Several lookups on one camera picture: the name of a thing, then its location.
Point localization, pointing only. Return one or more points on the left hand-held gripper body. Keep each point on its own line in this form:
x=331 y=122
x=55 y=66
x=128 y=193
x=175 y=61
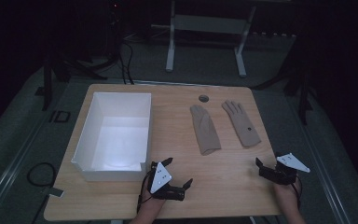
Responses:
x=161 y=179

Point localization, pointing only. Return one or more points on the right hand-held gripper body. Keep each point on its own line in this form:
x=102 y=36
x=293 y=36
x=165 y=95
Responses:
x=284 y=174

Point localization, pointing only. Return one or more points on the beige glove with dark button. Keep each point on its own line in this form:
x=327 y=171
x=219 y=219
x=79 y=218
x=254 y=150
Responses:
x=244 y=127

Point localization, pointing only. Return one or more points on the plain beige glove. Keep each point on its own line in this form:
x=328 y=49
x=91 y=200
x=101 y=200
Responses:
x=205 y=133

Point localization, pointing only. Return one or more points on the white box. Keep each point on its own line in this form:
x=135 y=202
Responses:
x=118 y=146

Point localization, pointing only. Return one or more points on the person's right hand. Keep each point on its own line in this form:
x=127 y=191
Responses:
x=284 y=191

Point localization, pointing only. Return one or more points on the person's left hand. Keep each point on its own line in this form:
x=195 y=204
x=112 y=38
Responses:
x=152 y=203

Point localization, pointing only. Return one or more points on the black tripod stand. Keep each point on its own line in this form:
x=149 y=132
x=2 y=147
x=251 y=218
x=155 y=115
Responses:
x=304 y=99
x=47 y=84

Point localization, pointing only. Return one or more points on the small grey floor plate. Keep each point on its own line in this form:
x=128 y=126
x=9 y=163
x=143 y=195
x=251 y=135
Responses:
x=56 y=192

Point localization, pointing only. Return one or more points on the aluminium floor rail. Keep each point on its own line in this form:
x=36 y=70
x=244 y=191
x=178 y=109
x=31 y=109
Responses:
x=15 y=169
x=326 y=174

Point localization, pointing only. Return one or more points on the black rectangular floor bracket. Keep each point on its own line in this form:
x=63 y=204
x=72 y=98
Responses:
x=51 y=116

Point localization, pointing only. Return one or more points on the white metal desk frame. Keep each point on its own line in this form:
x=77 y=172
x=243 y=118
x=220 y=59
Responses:
x=209 y=24

